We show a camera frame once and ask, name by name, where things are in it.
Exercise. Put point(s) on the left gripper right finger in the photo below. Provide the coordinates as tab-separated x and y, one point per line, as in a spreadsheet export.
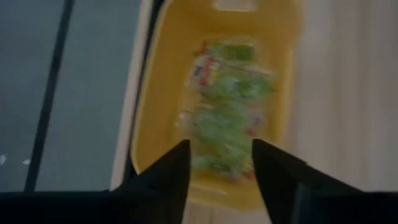
280	174

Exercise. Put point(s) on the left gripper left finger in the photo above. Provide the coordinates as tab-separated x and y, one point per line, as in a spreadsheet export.
171	174

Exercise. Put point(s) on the clear green candy pack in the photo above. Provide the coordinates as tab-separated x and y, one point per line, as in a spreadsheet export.
237	51
239	87
224	161
217	124

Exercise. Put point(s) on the yellow plastic bin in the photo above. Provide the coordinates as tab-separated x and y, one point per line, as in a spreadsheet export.
174	77

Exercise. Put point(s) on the black floor tape strip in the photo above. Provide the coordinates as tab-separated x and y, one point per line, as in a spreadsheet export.
49	93

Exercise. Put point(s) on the black aluminium table frame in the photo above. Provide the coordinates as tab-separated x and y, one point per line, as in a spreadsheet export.
148	56

